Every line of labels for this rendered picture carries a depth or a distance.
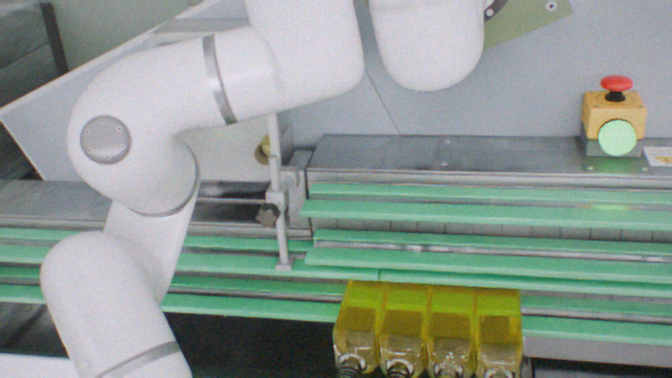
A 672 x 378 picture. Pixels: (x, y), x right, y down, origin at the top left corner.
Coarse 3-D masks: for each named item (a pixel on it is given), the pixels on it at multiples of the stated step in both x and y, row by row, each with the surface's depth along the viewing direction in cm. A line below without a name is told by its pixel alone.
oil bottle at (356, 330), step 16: (352, 288) 95; (368, 288) 95; (384, 288) 95; (352, 304) 92; (368, 304) 92; (384, 304) 93; (336, 320) 90; (352, 320) 89; (368, 320) 89; (336, 336) 87; (352, 336) 86; (368, 336) 86; (336, 352) 86; (352, 352) 86; (368, 352) 86; (368, 368) 87
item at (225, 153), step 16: (176, 32) 99; (192, 32) 98; (208, 32) 98; (208, 128) 112; (224, 128) 111; (240, 128) 111; (256, 128) 110; (272, 128) 102; (192, 144) 112; (208, 144) 113; (224, 144) 113; (240, 144) 112; (256, 144) 112; (272, 144) 103; (208, 160) 111; (224, 160) 110; (240, 160) 110; (208, 176) 108; (224, 176) 107; (240, 176) 107; (256, 176) 106
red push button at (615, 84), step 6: (606, 78) 95; (612, 78) 94; (618, 78) 94; (624, 78) 94; (630, 78) 95; (606, 84) 94; (612, 84) 93; (618, 84) 93; (624, 84) 93; (630, 84) 93; (612, 90) 94; (618, 90) 93; (612, 96) 95; (618, 96) 95
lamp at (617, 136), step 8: (608, 120) 94; (616, 120) 93; (624, 120) 93; (600, 128) 94; (608, 128) 92; (616, 128) 92; (624, 128) 91; (632, 128) 92; (600, 136) 93; (608, 136) 92; (616, 136) 92; (624, 136) 92; (632, 136) 92; (608, 144) 92; (616, 144) 92; (624, 144) 92; (632, 144) 92; (608, 152) 93; (616, 152) 93; (624, 152) 93
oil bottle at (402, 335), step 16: (400, 288) 95; (416, 288) 94; (400, 304) 92; (416, 304) 91; (384, 320) 89; (400, 320) 89; (416, 320) 88; (384, 336) 86; (400, 336) 86; (416, 336) 86; (384, 352) 85; (400, 352) 85; (416, 352) 85; (384, 368) 86; (416, 368) 85
